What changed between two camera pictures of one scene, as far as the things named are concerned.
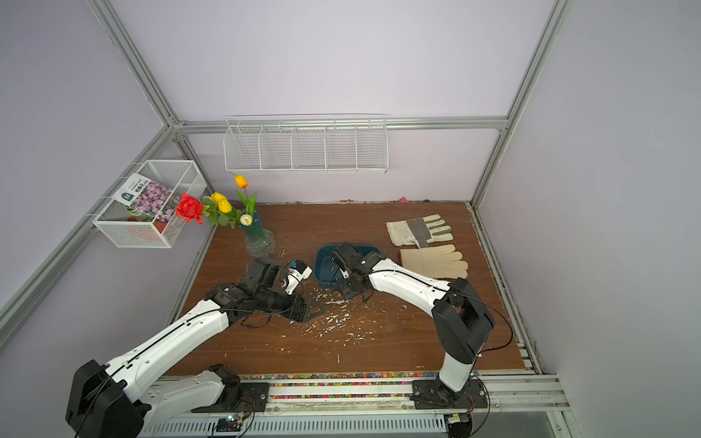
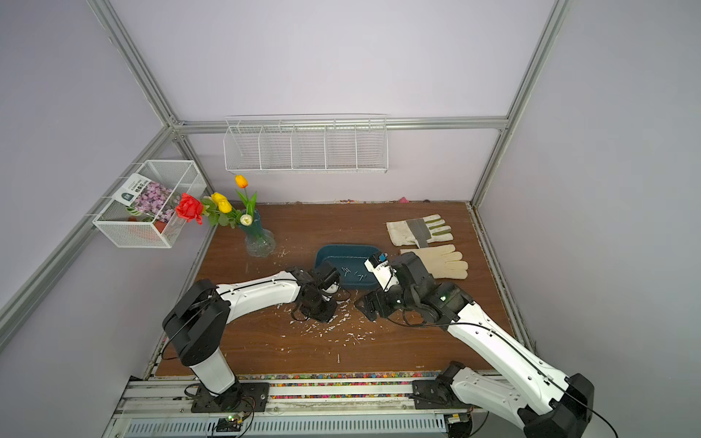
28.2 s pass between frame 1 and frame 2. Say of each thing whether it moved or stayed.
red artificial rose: stayed
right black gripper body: moved
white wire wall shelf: stayed
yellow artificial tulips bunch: stayed
